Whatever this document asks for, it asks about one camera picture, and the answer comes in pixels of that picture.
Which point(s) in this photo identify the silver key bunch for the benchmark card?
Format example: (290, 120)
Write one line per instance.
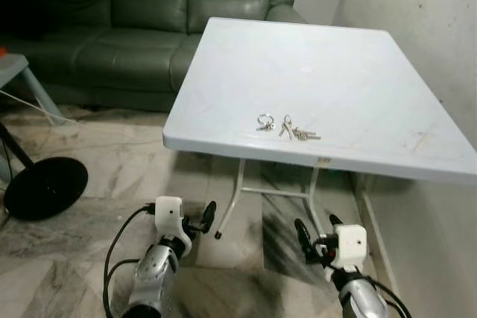
(300, 135)

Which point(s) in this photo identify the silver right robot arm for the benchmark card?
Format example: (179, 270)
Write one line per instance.
(361, 296)

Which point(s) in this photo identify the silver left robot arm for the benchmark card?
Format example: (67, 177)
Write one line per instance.
(153, 281)

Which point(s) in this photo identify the white folding table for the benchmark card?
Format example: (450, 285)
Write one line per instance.
(328, 87)

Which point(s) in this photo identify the black round-base stand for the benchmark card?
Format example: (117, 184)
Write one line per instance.
(46, 188)

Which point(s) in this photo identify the dark green leather sofa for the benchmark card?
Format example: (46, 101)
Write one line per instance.
(141, 13)

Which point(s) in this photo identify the grey side table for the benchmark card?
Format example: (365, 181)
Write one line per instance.
(16, 66)

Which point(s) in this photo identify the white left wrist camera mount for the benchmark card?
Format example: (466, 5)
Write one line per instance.
(169, 217)

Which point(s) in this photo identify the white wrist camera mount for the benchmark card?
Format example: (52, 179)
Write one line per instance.
(349, 246)
(169, 217)

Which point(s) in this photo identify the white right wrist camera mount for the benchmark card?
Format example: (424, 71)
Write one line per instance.
(349, 246)

